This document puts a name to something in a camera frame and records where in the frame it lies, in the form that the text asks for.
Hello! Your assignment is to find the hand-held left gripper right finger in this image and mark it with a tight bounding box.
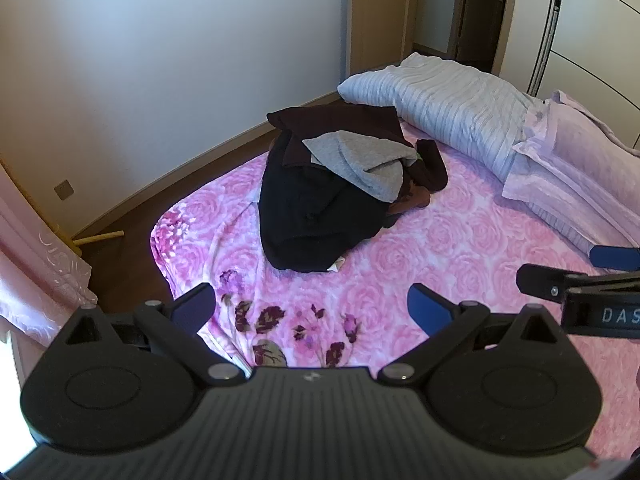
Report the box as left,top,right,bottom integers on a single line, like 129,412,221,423
377,282,576,386

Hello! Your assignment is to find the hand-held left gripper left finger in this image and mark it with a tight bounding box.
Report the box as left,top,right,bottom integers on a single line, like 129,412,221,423
47,282,248,386

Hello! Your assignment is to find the pink floral blanket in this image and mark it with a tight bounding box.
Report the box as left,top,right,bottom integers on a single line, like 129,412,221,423
150,122,640,370

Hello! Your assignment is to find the pink ruffled pillow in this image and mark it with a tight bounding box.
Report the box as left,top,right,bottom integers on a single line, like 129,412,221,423
512,90,640,241

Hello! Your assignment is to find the stack of folded clothes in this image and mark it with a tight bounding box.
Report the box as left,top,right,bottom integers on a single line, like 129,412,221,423
259,132,403,274

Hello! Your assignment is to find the dark-sleeved grey knit sweater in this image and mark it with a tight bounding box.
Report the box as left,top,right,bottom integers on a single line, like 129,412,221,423
266,102,449,218

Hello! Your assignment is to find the wooden stand foot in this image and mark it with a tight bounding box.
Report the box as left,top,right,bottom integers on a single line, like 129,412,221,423
51,224,126,262

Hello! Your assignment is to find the wooden door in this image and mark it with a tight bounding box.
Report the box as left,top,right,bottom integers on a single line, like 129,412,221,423
346,0,422,77

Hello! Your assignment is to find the heather grey garment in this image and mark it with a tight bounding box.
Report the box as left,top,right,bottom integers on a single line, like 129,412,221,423
301,130,420,204

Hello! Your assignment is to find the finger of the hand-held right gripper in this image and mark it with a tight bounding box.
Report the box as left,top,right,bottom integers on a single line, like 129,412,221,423
588,243,640,269
516,263,640,304

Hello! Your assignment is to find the lilac striped quilt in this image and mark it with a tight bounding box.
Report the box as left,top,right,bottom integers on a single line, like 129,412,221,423
336,52,547,184

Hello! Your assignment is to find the pink curtain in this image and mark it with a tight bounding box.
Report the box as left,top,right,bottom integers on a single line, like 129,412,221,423
0,159,99,347

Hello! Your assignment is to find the lilac striped pillow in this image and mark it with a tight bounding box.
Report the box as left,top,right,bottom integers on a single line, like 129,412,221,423
501,170,597,257

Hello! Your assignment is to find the white wardrobe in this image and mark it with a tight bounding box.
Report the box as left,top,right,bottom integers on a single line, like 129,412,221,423
517,0,640,150

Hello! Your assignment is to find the wooden door frame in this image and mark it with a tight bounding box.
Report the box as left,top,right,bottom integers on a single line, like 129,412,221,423
446,0,522,80

